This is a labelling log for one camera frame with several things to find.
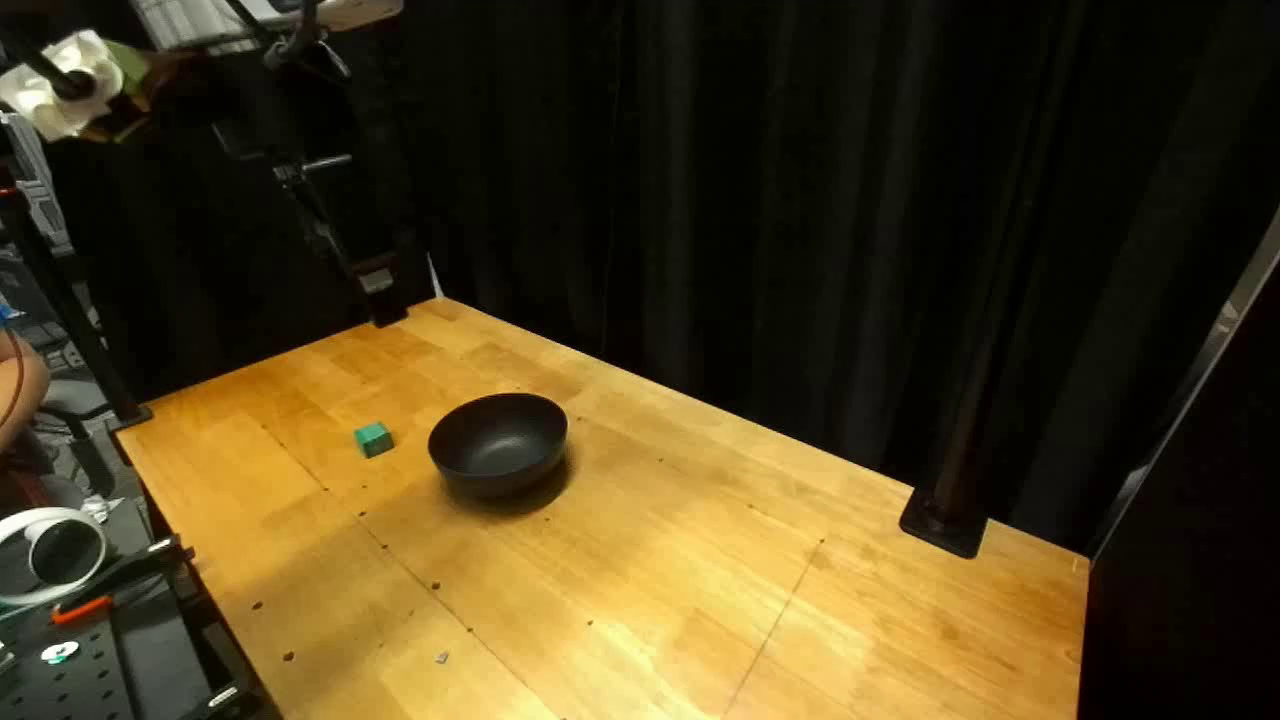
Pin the black bowl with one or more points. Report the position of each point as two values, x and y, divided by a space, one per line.
498 444

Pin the small green block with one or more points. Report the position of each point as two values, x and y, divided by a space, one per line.
375 437

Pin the black curtain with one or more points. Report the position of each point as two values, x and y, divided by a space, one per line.
747 203

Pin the black slanted support pole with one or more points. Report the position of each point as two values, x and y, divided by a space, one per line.
333 173

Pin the black thin stand pole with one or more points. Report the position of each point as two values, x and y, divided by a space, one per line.
72 322

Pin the black panel with silver edge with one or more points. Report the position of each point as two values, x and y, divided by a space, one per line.
1185 534

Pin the white tape roll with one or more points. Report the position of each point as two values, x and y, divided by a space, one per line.
51 554

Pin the white crumpled cloth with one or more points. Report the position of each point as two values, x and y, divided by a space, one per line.
61 80

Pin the black corner post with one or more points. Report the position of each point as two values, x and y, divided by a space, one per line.
963 443

